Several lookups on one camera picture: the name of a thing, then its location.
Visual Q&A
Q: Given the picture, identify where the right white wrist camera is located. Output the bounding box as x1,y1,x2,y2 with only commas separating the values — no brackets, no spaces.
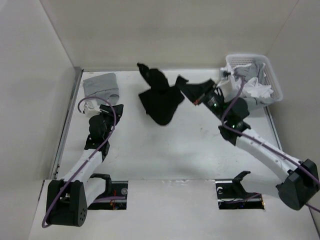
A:
217,67,237,102

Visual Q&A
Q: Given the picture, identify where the grey tank top in basket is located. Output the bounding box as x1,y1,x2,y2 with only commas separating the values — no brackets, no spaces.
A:
233,60,275,112

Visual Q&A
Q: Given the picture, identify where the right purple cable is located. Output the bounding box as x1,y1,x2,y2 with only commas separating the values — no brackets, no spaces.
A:
221,74,320,213

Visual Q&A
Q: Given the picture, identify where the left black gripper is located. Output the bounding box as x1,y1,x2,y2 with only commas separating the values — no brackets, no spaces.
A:
97,105,124,141

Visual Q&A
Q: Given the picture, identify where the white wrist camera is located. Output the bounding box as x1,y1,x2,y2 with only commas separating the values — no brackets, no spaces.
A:
217,67,237,102
83,99,100,118

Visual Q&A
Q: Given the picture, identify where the black tank top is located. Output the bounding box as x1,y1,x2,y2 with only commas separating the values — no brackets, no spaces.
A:
137,62,185,126

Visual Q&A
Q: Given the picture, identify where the white tank top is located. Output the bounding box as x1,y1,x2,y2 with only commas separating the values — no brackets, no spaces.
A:
218,62,274,101

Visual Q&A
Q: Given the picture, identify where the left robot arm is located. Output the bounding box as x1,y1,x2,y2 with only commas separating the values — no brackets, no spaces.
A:
42,104,124,228

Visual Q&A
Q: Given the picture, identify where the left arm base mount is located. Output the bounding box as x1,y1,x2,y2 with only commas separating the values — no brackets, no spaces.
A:
88,181,129,211

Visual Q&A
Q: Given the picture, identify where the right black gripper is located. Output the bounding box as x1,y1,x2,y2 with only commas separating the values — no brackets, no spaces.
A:
177,82,228,125

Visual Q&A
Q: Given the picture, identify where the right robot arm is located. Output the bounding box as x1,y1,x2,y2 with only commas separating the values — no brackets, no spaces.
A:
175,76,320,211

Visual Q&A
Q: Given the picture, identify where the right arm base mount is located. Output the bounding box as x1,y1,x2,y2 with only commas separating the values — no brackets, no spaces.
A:
215,171,265,210

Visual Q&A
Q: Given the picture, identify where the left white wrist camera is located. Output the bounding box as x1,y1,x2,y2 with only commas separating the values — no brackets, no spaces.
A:
83,99,100,118

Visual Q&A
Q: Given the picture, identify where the folded grey tank top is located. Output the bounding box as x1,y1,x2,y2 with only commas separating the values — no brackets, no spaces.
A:
82,72,120,105

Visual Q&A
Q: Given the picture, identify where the white plastic basket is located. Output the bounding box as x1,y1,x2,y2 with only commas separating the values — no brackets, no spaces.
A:
225,53,283,102

